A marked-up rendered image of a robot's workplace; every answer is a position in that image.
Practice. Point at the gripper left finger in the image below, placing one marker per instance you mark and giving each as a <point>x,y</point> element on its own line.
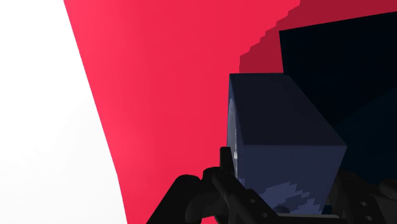
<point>217,198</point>

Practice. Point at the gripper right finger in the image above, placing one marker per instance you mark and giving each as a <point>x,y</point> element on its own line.
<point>359,201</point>

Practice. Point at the dark blue box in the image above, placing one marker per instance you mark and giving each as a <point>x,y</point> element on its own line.
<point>279,130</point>

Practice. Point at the red furniture piece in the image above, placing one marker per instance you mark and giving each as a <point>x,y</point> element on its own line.
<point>161,86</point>

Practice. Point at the large black block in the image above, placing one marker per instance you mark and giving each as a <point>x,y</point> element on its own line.
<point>341,68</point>

